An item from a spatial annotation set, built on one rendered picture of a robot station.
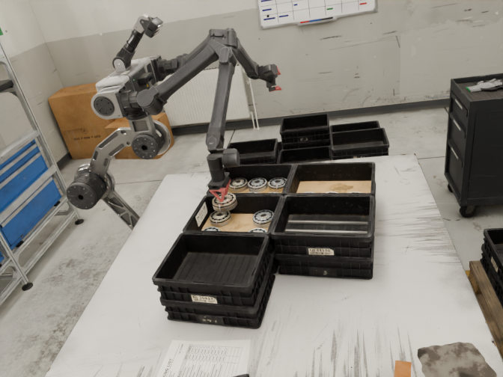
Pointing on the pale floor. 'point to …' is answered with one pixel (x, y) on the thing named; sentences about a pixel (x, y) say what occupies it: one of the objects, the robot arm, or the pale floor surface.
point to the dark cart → (474, 143)
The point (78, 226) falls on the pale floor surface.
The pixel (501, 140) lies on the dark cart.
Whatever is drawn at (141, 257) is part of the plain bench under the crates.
